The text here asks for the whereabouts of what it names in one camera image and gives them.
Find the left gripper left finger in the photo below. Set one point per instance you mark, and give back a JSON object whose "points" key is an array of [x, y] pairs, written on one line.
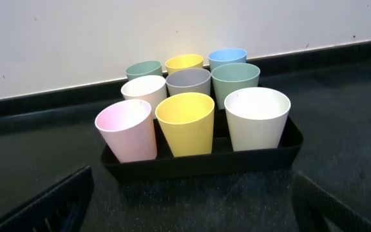
{"points": [[60, 203]]}

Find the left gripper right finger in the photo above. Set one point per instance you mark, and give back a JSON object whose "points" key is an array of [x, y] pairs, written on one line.
{"points": [[317, 212]]}

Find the pink cup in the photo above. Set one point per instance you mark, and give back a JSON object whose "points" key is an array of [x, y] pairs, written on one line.
{"points": [[130, 138]]}

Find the yellow cup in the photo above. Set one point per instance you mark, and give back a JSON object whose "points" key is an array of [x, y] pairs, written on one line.
{"points": [[188, 135], [184, 62]]}

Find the white cup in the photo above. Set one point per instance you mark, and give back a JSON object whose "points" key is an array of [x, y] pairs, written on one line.
{"points": [[143, 90], [256, 129]]}

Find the black tray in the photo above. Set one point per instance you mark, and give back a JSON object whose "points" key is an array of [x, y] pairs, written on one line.
{"points": [[205, 166]]}

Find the green cup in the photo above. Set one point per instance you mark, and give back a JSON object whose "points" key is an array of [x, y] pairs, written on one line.
{"points": [[134, 74], [234, 87]]}

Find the grey cup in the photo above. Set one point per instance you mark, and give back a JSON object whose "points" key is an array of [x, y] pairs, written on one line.
{"points": [[188, 83]]}

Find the blue cup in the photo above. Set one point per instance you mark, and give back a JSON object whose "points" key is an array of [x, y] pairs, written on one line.
{"points": [[227, 56]]}

